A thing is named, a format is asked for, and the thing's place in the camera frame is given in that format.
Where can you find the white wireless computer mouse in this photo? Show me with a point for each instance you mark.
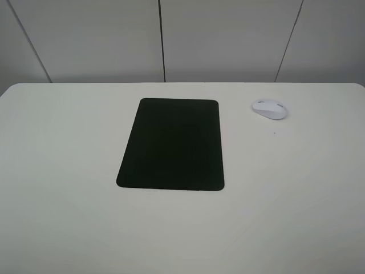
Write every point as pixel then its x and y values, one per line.
pixel 270 109

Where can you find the black rectangular mouse pad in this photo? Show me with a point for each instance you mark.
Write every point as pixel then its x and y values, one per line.
pixel 174 144

